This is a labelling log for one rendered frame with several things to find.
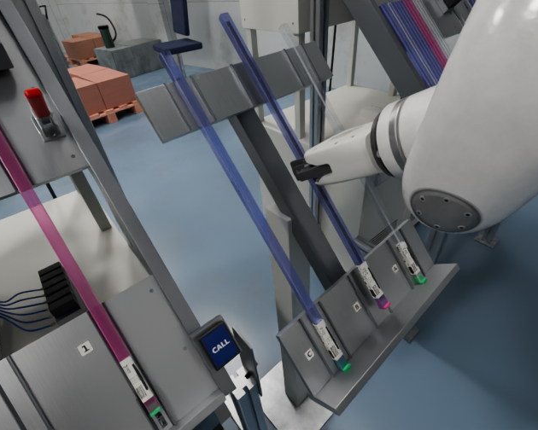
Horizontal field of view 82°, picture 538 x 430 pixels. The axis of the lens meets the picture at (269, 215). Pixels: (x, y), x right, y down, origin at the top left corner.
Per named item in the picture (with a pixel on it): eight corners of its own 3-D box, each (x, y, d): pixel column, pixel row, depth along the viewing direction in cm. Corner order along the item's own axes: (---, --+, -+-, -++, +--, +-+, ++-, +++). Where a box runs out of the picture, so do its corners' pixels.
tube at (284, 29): (419, 279, 57) (425, 279, 56) (416, 284, 56) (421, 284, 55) (283, 27, 53) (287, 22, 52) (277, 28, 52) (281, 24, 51)
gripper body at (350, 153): (418, 93, 35) (344, 122, 44) (364, 122, 30) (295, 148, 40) (437, 155, 37) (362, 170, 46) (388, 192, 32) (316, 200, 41)
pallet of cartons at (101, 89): (147, 110, 354) (135, 72, 329) (81, 135, 311) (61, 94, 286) (101, 95, 413) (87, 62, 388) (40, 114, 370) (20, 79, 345)
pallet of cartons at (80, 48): (123, 58, 591) (114, 34, 565) (84, 68, 548) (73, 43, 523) (96, 54, 649) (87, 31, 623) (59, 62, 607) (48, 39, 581)
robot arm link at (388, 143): (433, 84, 33) (406, 94, 35) (386, 108, 29) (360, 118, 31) (454, 156, 35) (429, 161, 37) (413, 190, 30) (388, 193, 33)
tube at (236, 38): (383, 303, 50) (389, 304, 49) (378, 308, 49) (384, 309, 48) (225, 17, 46) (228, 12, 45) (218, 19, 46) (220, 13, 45)
